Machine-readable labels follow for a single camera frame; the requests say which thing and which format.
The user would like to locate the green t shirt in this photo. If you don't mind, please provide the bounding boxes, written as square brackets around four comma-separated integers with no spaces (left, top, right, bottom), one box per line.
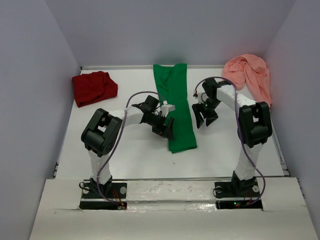
[153,63,197,154]

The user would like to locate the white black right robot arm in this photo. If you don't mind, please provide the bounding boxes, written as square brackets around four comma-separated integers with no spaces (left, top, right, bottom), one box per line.
[192,76,273,199]

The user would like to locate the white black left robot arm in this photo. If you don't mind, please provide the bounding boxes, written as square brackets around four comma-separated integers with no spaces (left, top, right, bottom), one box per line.
[79,95,175,199]

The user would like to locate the salmon pink t shirt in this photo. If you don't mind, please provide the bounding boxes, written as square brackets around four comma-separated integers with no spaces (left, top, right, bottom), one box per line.
[222,54,272,106]

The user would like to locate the dark red t shirt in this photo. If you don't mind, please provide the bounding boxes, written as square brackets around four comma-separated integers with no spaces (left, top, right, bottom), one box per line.
[71,71,118,108]

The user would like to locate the white front cover board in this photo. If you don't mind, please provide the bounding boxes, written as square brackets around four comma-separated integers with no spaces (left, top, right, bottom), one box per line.
[30,177,317,240]

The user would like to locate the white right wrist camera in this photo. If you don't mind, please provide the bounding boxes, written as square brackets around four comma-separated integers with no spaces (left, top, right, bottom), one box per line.
[193,90,208,104]

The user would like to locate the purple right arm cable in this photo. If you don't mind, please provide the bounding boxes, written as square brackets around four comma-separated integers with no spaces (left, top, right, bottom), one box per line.
[192,76,265,207]

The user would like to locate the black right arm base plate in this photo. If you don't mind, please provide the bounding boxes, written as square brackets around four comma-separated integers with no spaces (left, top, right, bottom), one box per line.
[212,181,263,210]

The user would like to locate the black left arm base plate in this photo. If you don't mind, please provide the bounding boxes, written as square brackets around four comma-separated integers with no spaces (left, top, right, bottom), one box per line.
[79,181,128,211]

